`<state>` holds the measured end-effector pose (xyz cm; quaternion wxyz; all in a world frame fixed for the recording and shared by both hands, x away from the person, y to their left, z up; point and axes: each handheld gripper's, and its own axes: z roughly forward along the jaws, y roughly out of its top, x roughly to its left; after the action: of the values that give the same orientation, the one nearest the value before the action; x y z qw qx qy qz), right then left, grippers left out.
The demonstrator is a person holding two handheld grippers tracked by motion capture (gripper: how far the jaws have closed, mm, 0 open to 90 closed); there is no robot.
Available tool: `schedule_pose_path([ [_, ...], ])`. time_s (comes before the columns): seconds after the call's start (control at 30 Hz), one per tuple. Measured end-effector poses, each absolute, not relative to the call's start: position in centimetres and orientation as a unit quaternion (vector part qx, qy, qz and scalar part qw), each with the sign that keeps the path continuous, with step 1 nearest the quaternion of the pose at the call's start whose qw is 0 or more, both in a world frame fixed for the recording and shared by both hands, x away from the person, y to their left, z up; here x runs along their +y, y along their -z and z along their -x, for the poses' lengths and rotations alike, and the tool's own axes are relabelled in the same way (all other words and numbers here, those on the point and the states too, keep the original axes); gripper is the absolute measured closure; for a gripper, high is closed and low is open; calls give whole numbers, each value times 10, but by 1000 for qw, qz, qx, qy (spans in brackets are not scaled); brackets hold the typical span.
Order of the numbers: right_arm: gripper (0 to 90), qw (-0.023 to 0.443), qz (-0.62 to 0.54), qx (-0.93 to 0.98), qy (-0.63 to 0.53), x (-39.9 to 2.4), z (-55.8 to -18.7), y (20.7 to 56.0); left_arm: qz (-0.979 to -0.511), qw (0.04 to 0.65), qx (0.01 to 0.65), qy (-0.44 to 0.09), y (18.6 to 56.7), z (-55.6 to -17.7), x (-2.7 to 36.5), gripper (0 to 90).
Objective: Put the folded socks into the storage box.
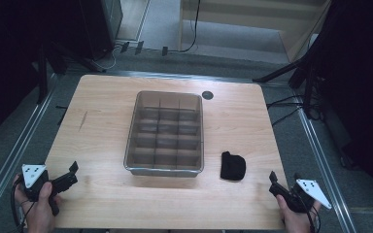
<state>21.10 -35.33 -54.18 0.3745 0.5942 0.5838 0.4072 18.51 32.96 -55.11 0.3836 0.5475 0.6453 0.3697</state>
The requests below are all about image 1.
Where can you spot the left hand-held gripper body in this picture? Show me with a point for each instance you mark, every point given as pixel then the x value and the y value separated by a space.
pixel 34 176

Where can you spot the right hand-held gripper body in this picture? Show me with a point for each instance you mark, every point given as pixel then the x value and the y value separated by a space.
pixel 302 194

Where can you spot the black sock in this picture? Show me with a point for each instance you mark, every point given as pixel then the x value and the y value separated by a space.
pixel 233 166

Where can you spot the clear divided storage box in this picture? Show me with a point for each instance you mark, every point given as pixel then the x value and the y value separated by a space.
pixel 165 134

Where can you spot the person's right hand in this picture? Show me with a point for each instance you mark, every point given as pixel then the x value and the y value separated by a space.
pixel 293 218

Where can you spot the person's left hand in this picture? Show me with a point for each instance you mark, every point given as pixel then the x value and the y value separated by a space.
pixel 40 212

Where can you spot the black metal stand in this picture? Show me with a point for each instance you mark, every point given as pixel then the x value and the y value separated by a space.
pixel 42 74
pixel 307 81

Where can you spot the round grey table grommet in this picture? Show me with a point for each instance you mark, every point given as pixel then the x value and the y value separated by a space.
pixel 207 95

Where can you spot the black curtain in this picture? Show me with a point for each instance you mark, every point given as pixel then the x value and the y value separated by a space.
pixel 362 97
pixel 3 64

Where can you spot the dark cabinet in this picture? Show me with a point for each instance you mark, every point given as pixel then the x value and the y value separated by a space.
pixel 100 26

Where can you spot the metal floor rail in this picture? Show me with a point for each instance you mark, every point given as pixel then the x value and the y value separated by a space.
pixel 323 168
pixel 175 76
pixel 19 145

